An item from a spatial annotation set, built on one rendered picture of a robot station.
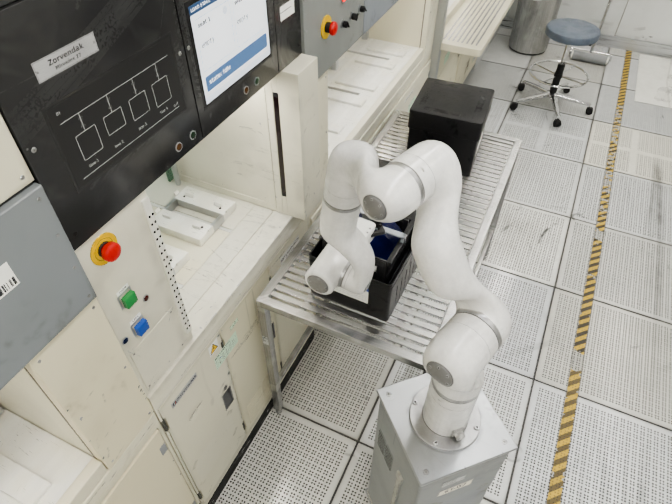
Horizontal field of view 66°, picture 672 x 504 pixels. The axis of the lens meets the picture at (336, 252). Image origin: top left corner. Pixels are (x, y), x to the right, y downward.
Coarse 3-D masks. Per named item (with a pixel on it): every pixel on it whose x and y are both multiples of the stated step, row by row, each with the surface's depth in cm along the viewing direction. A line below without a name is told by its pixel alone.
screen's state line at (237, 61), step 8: (256, 40) 126; (264, 40) 129; (248, 48) 124; (256, 48) 127; (240, 56) 122; (248, 56) 125; (224, 64) 117; (232, 64) 120; (240, 64) 123; (216, 72) 115; (224, 72) 118; (232, 72) 121; (208, 80) 114; (216, 80) 116; (208, 88) 115
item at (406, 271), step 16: (400, 224) 170; (320, 240) 163; (400, 272) 155; (336, 288) 162; (368, 288) 155; (384, 288) 152; (400, 288) 164; (352, 304) 164; (368, 304) 160; (384, 304) 157; (384, 320) 162
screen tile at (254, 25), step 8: (232, 0) 113; (240, 0) 115; (248, 0) 118; (256, 0) 121; (240, 8) 116; (248, 8) 119; (256, 8) 122; (256, 16) 123; (264, 16) 126; (248, 24) 121; (256, 24) 124; (264, 24) 127; (240, 32) 119; (248, 32) 122; (256, 32) 125; (240, 40) 120
